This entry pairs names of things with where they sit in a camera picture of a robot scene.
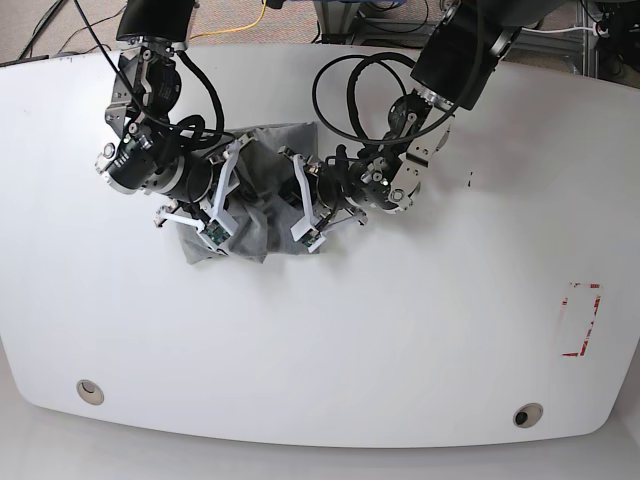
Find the yellow cable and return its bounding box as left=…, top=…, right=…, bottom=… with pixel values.
left=189, top=0, right=266, bottom=40

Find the left table cable grommet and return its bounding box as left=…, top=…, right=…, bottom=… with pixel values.
left=76, top=379, right=105, bottom=406

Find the right table cable grommet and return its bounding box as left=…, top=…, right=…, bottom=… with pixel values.
left=513, top=403, right=544, bottom=429

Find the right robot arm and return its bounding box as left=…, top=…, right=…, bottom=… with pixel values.
left=96, top=1, right=246, bottom=246

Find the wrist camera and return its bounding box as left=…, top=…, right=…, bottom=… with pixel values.
left=290, top=218, right=326, bottom=254
left=197, top=222, right=231, bottom=256

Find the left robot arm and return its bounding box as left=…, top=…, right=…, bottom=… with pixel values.
left=281, top=1, right=554, bottom=249

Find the grey t-shirt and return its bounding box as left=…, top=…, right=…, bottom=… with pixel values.
left=177, top=121, right=329, bottom=267

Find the white cable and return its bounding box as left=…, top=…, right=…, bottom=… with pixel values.
left=522, top=23, right=596, bottom=36

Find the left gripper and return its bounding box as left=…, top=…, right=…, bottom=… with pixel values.
left=278, top=146, right=368, bottom=235

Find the red tape rectangle marking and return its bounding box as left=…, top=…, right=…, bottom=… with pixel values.
left=557, top=282, right=603, bottom=358

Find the black floor cable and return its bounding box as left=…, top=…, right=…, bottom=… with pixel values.
left=18, top=0, right=126, bottom=61

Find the aluminium frame rail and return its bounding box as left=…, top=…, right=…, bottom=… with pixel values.
left=312, top=1, right=599, bottom=78

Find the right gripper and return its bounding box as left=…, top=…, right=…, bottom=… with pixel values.
left=154, top=134, right=252, bottom=235

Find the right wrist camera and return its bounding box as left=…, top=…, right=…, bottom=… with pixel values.
left=197, top=222, right=231, bottom=256

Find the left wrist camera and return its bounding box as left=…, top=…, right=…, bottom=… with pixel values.
left=290, top=218, right=326, bottom=254

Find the table cable grommet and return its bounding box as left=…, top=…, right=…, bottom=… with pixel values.
left=513, top=403, right=544, bottom=429
left=76, top=379, right=105, bottom=406

